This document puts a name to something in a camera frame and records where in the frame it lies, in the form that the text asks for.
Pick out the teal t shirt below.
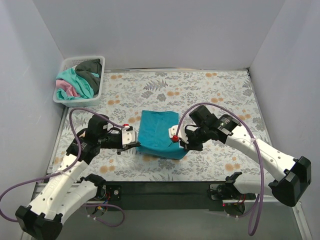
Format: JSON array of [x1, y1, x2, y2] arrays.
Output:
[[137, 110, 187, 160]]

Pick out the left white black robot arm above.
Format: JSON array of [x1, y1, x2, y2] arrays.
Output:
[[15, 115, 140, 240]]

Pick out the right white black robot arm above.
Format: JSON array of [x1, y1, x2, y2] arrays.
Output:
[[180, 102, 312, 207]]

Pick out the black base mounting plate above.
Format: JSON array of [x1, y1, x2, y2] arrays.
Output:
[[89, 181, 231, 212]]

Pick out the mint green shirt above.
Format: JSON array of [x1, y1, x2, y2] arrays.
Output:
[[55, 68, 95, 101]]

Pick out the pink shirt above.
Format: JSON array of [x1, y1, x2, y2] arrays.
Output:
[[56, 79, 80, 97]]

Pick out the dark grey shirt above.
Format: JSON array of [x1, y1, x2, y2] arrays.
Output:
[[75, 58, 102, 95]]

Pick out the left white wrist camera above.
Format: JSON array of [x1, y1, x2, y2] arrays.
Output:
[[121, 124, 138, 147]]

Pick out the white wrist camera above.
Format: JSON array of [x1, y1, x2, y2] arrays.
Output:
[[168, 125, 189, 144], [121, 124, 138, 147]]

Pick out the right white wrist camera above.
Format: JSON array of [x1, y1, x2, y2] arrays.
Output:
[[168, 125, 189, 144]]

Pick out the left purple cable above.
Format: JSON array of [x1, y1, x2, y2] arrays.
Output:
[[0, 107, 129, 227]]

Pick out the purple cable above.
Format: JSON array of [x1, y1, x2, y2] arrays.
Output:
[[0, 107, 129, 227], [174, 102, 266, 237]]

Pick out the aluminium frame rail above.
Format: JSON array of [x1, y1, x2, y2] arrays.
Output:
[[30, 182, 300, 204]]

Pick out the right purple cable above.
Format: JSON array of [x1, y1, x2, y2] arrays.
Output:
[[174, 102, 266, 237]]

